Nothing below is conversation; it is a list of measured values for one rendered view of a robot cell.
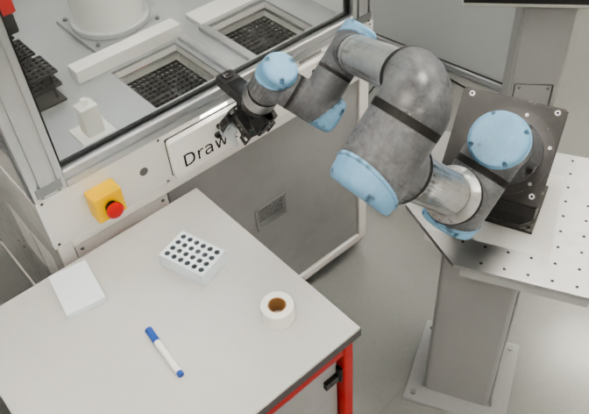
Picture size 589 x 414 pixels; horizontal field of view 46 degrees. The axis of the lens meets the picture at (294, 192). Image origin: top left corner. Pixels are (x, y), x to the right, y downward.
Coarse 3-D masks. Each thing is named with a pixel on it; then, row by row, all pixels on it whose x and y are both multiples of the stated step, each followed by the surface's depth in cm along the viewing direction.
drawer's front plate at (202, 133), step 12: (228, 108) 170; (204, 120) 167; (216, 120) 168; (180, 132) 164; (192, 132) 164; (204, 132) 167; (168, 144) 162; (180, 144) 164; (192, 144) 166; (204, 144) 169; (228, 144) 175; (180, 156) 166; (192, 156) 168; (204, 156) 171; (180, 168) 168; (192, 168) 171
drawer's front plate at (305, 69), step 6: (312, 60) 182; (318, 60) 182; (300, 66) 181; (306, 66) 181; (312, 66) 182; (300, 72) 180; (306, 72) 181; (276, 108) 181; (282, 108) 182; (282, 114) 184
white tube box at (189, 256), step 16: (176, 240) 157; (192, 240) 157; (160, 256) 154; (176, 256) 155; (192, 256) 154; (208, 256) 153; (224, 256) 155; (176, 272) 155; (192, 272) 151; (208, 272) 151
